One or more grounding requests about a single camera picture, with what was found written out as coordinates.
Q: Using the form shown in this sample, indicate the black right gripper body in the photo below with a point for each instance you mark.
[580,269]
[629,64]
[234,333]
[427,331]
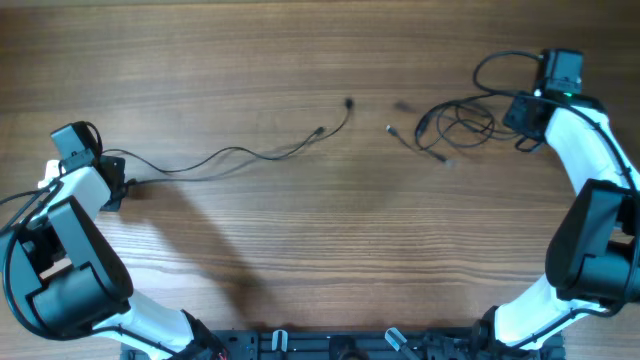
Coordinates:
[513,117]

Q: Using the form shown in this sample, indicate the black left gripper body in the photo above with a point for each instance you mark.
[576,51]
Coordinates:
[114,205]

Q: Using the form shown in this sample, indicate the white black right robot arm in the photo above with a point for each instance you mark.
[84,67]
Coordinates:
[592,262]

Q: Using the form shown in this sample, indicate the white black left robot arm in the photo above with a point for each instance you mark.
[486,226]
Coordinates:
[61,278]

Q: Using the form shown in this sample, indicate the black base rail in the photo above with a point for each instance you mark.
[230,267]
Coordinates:
[435,344]

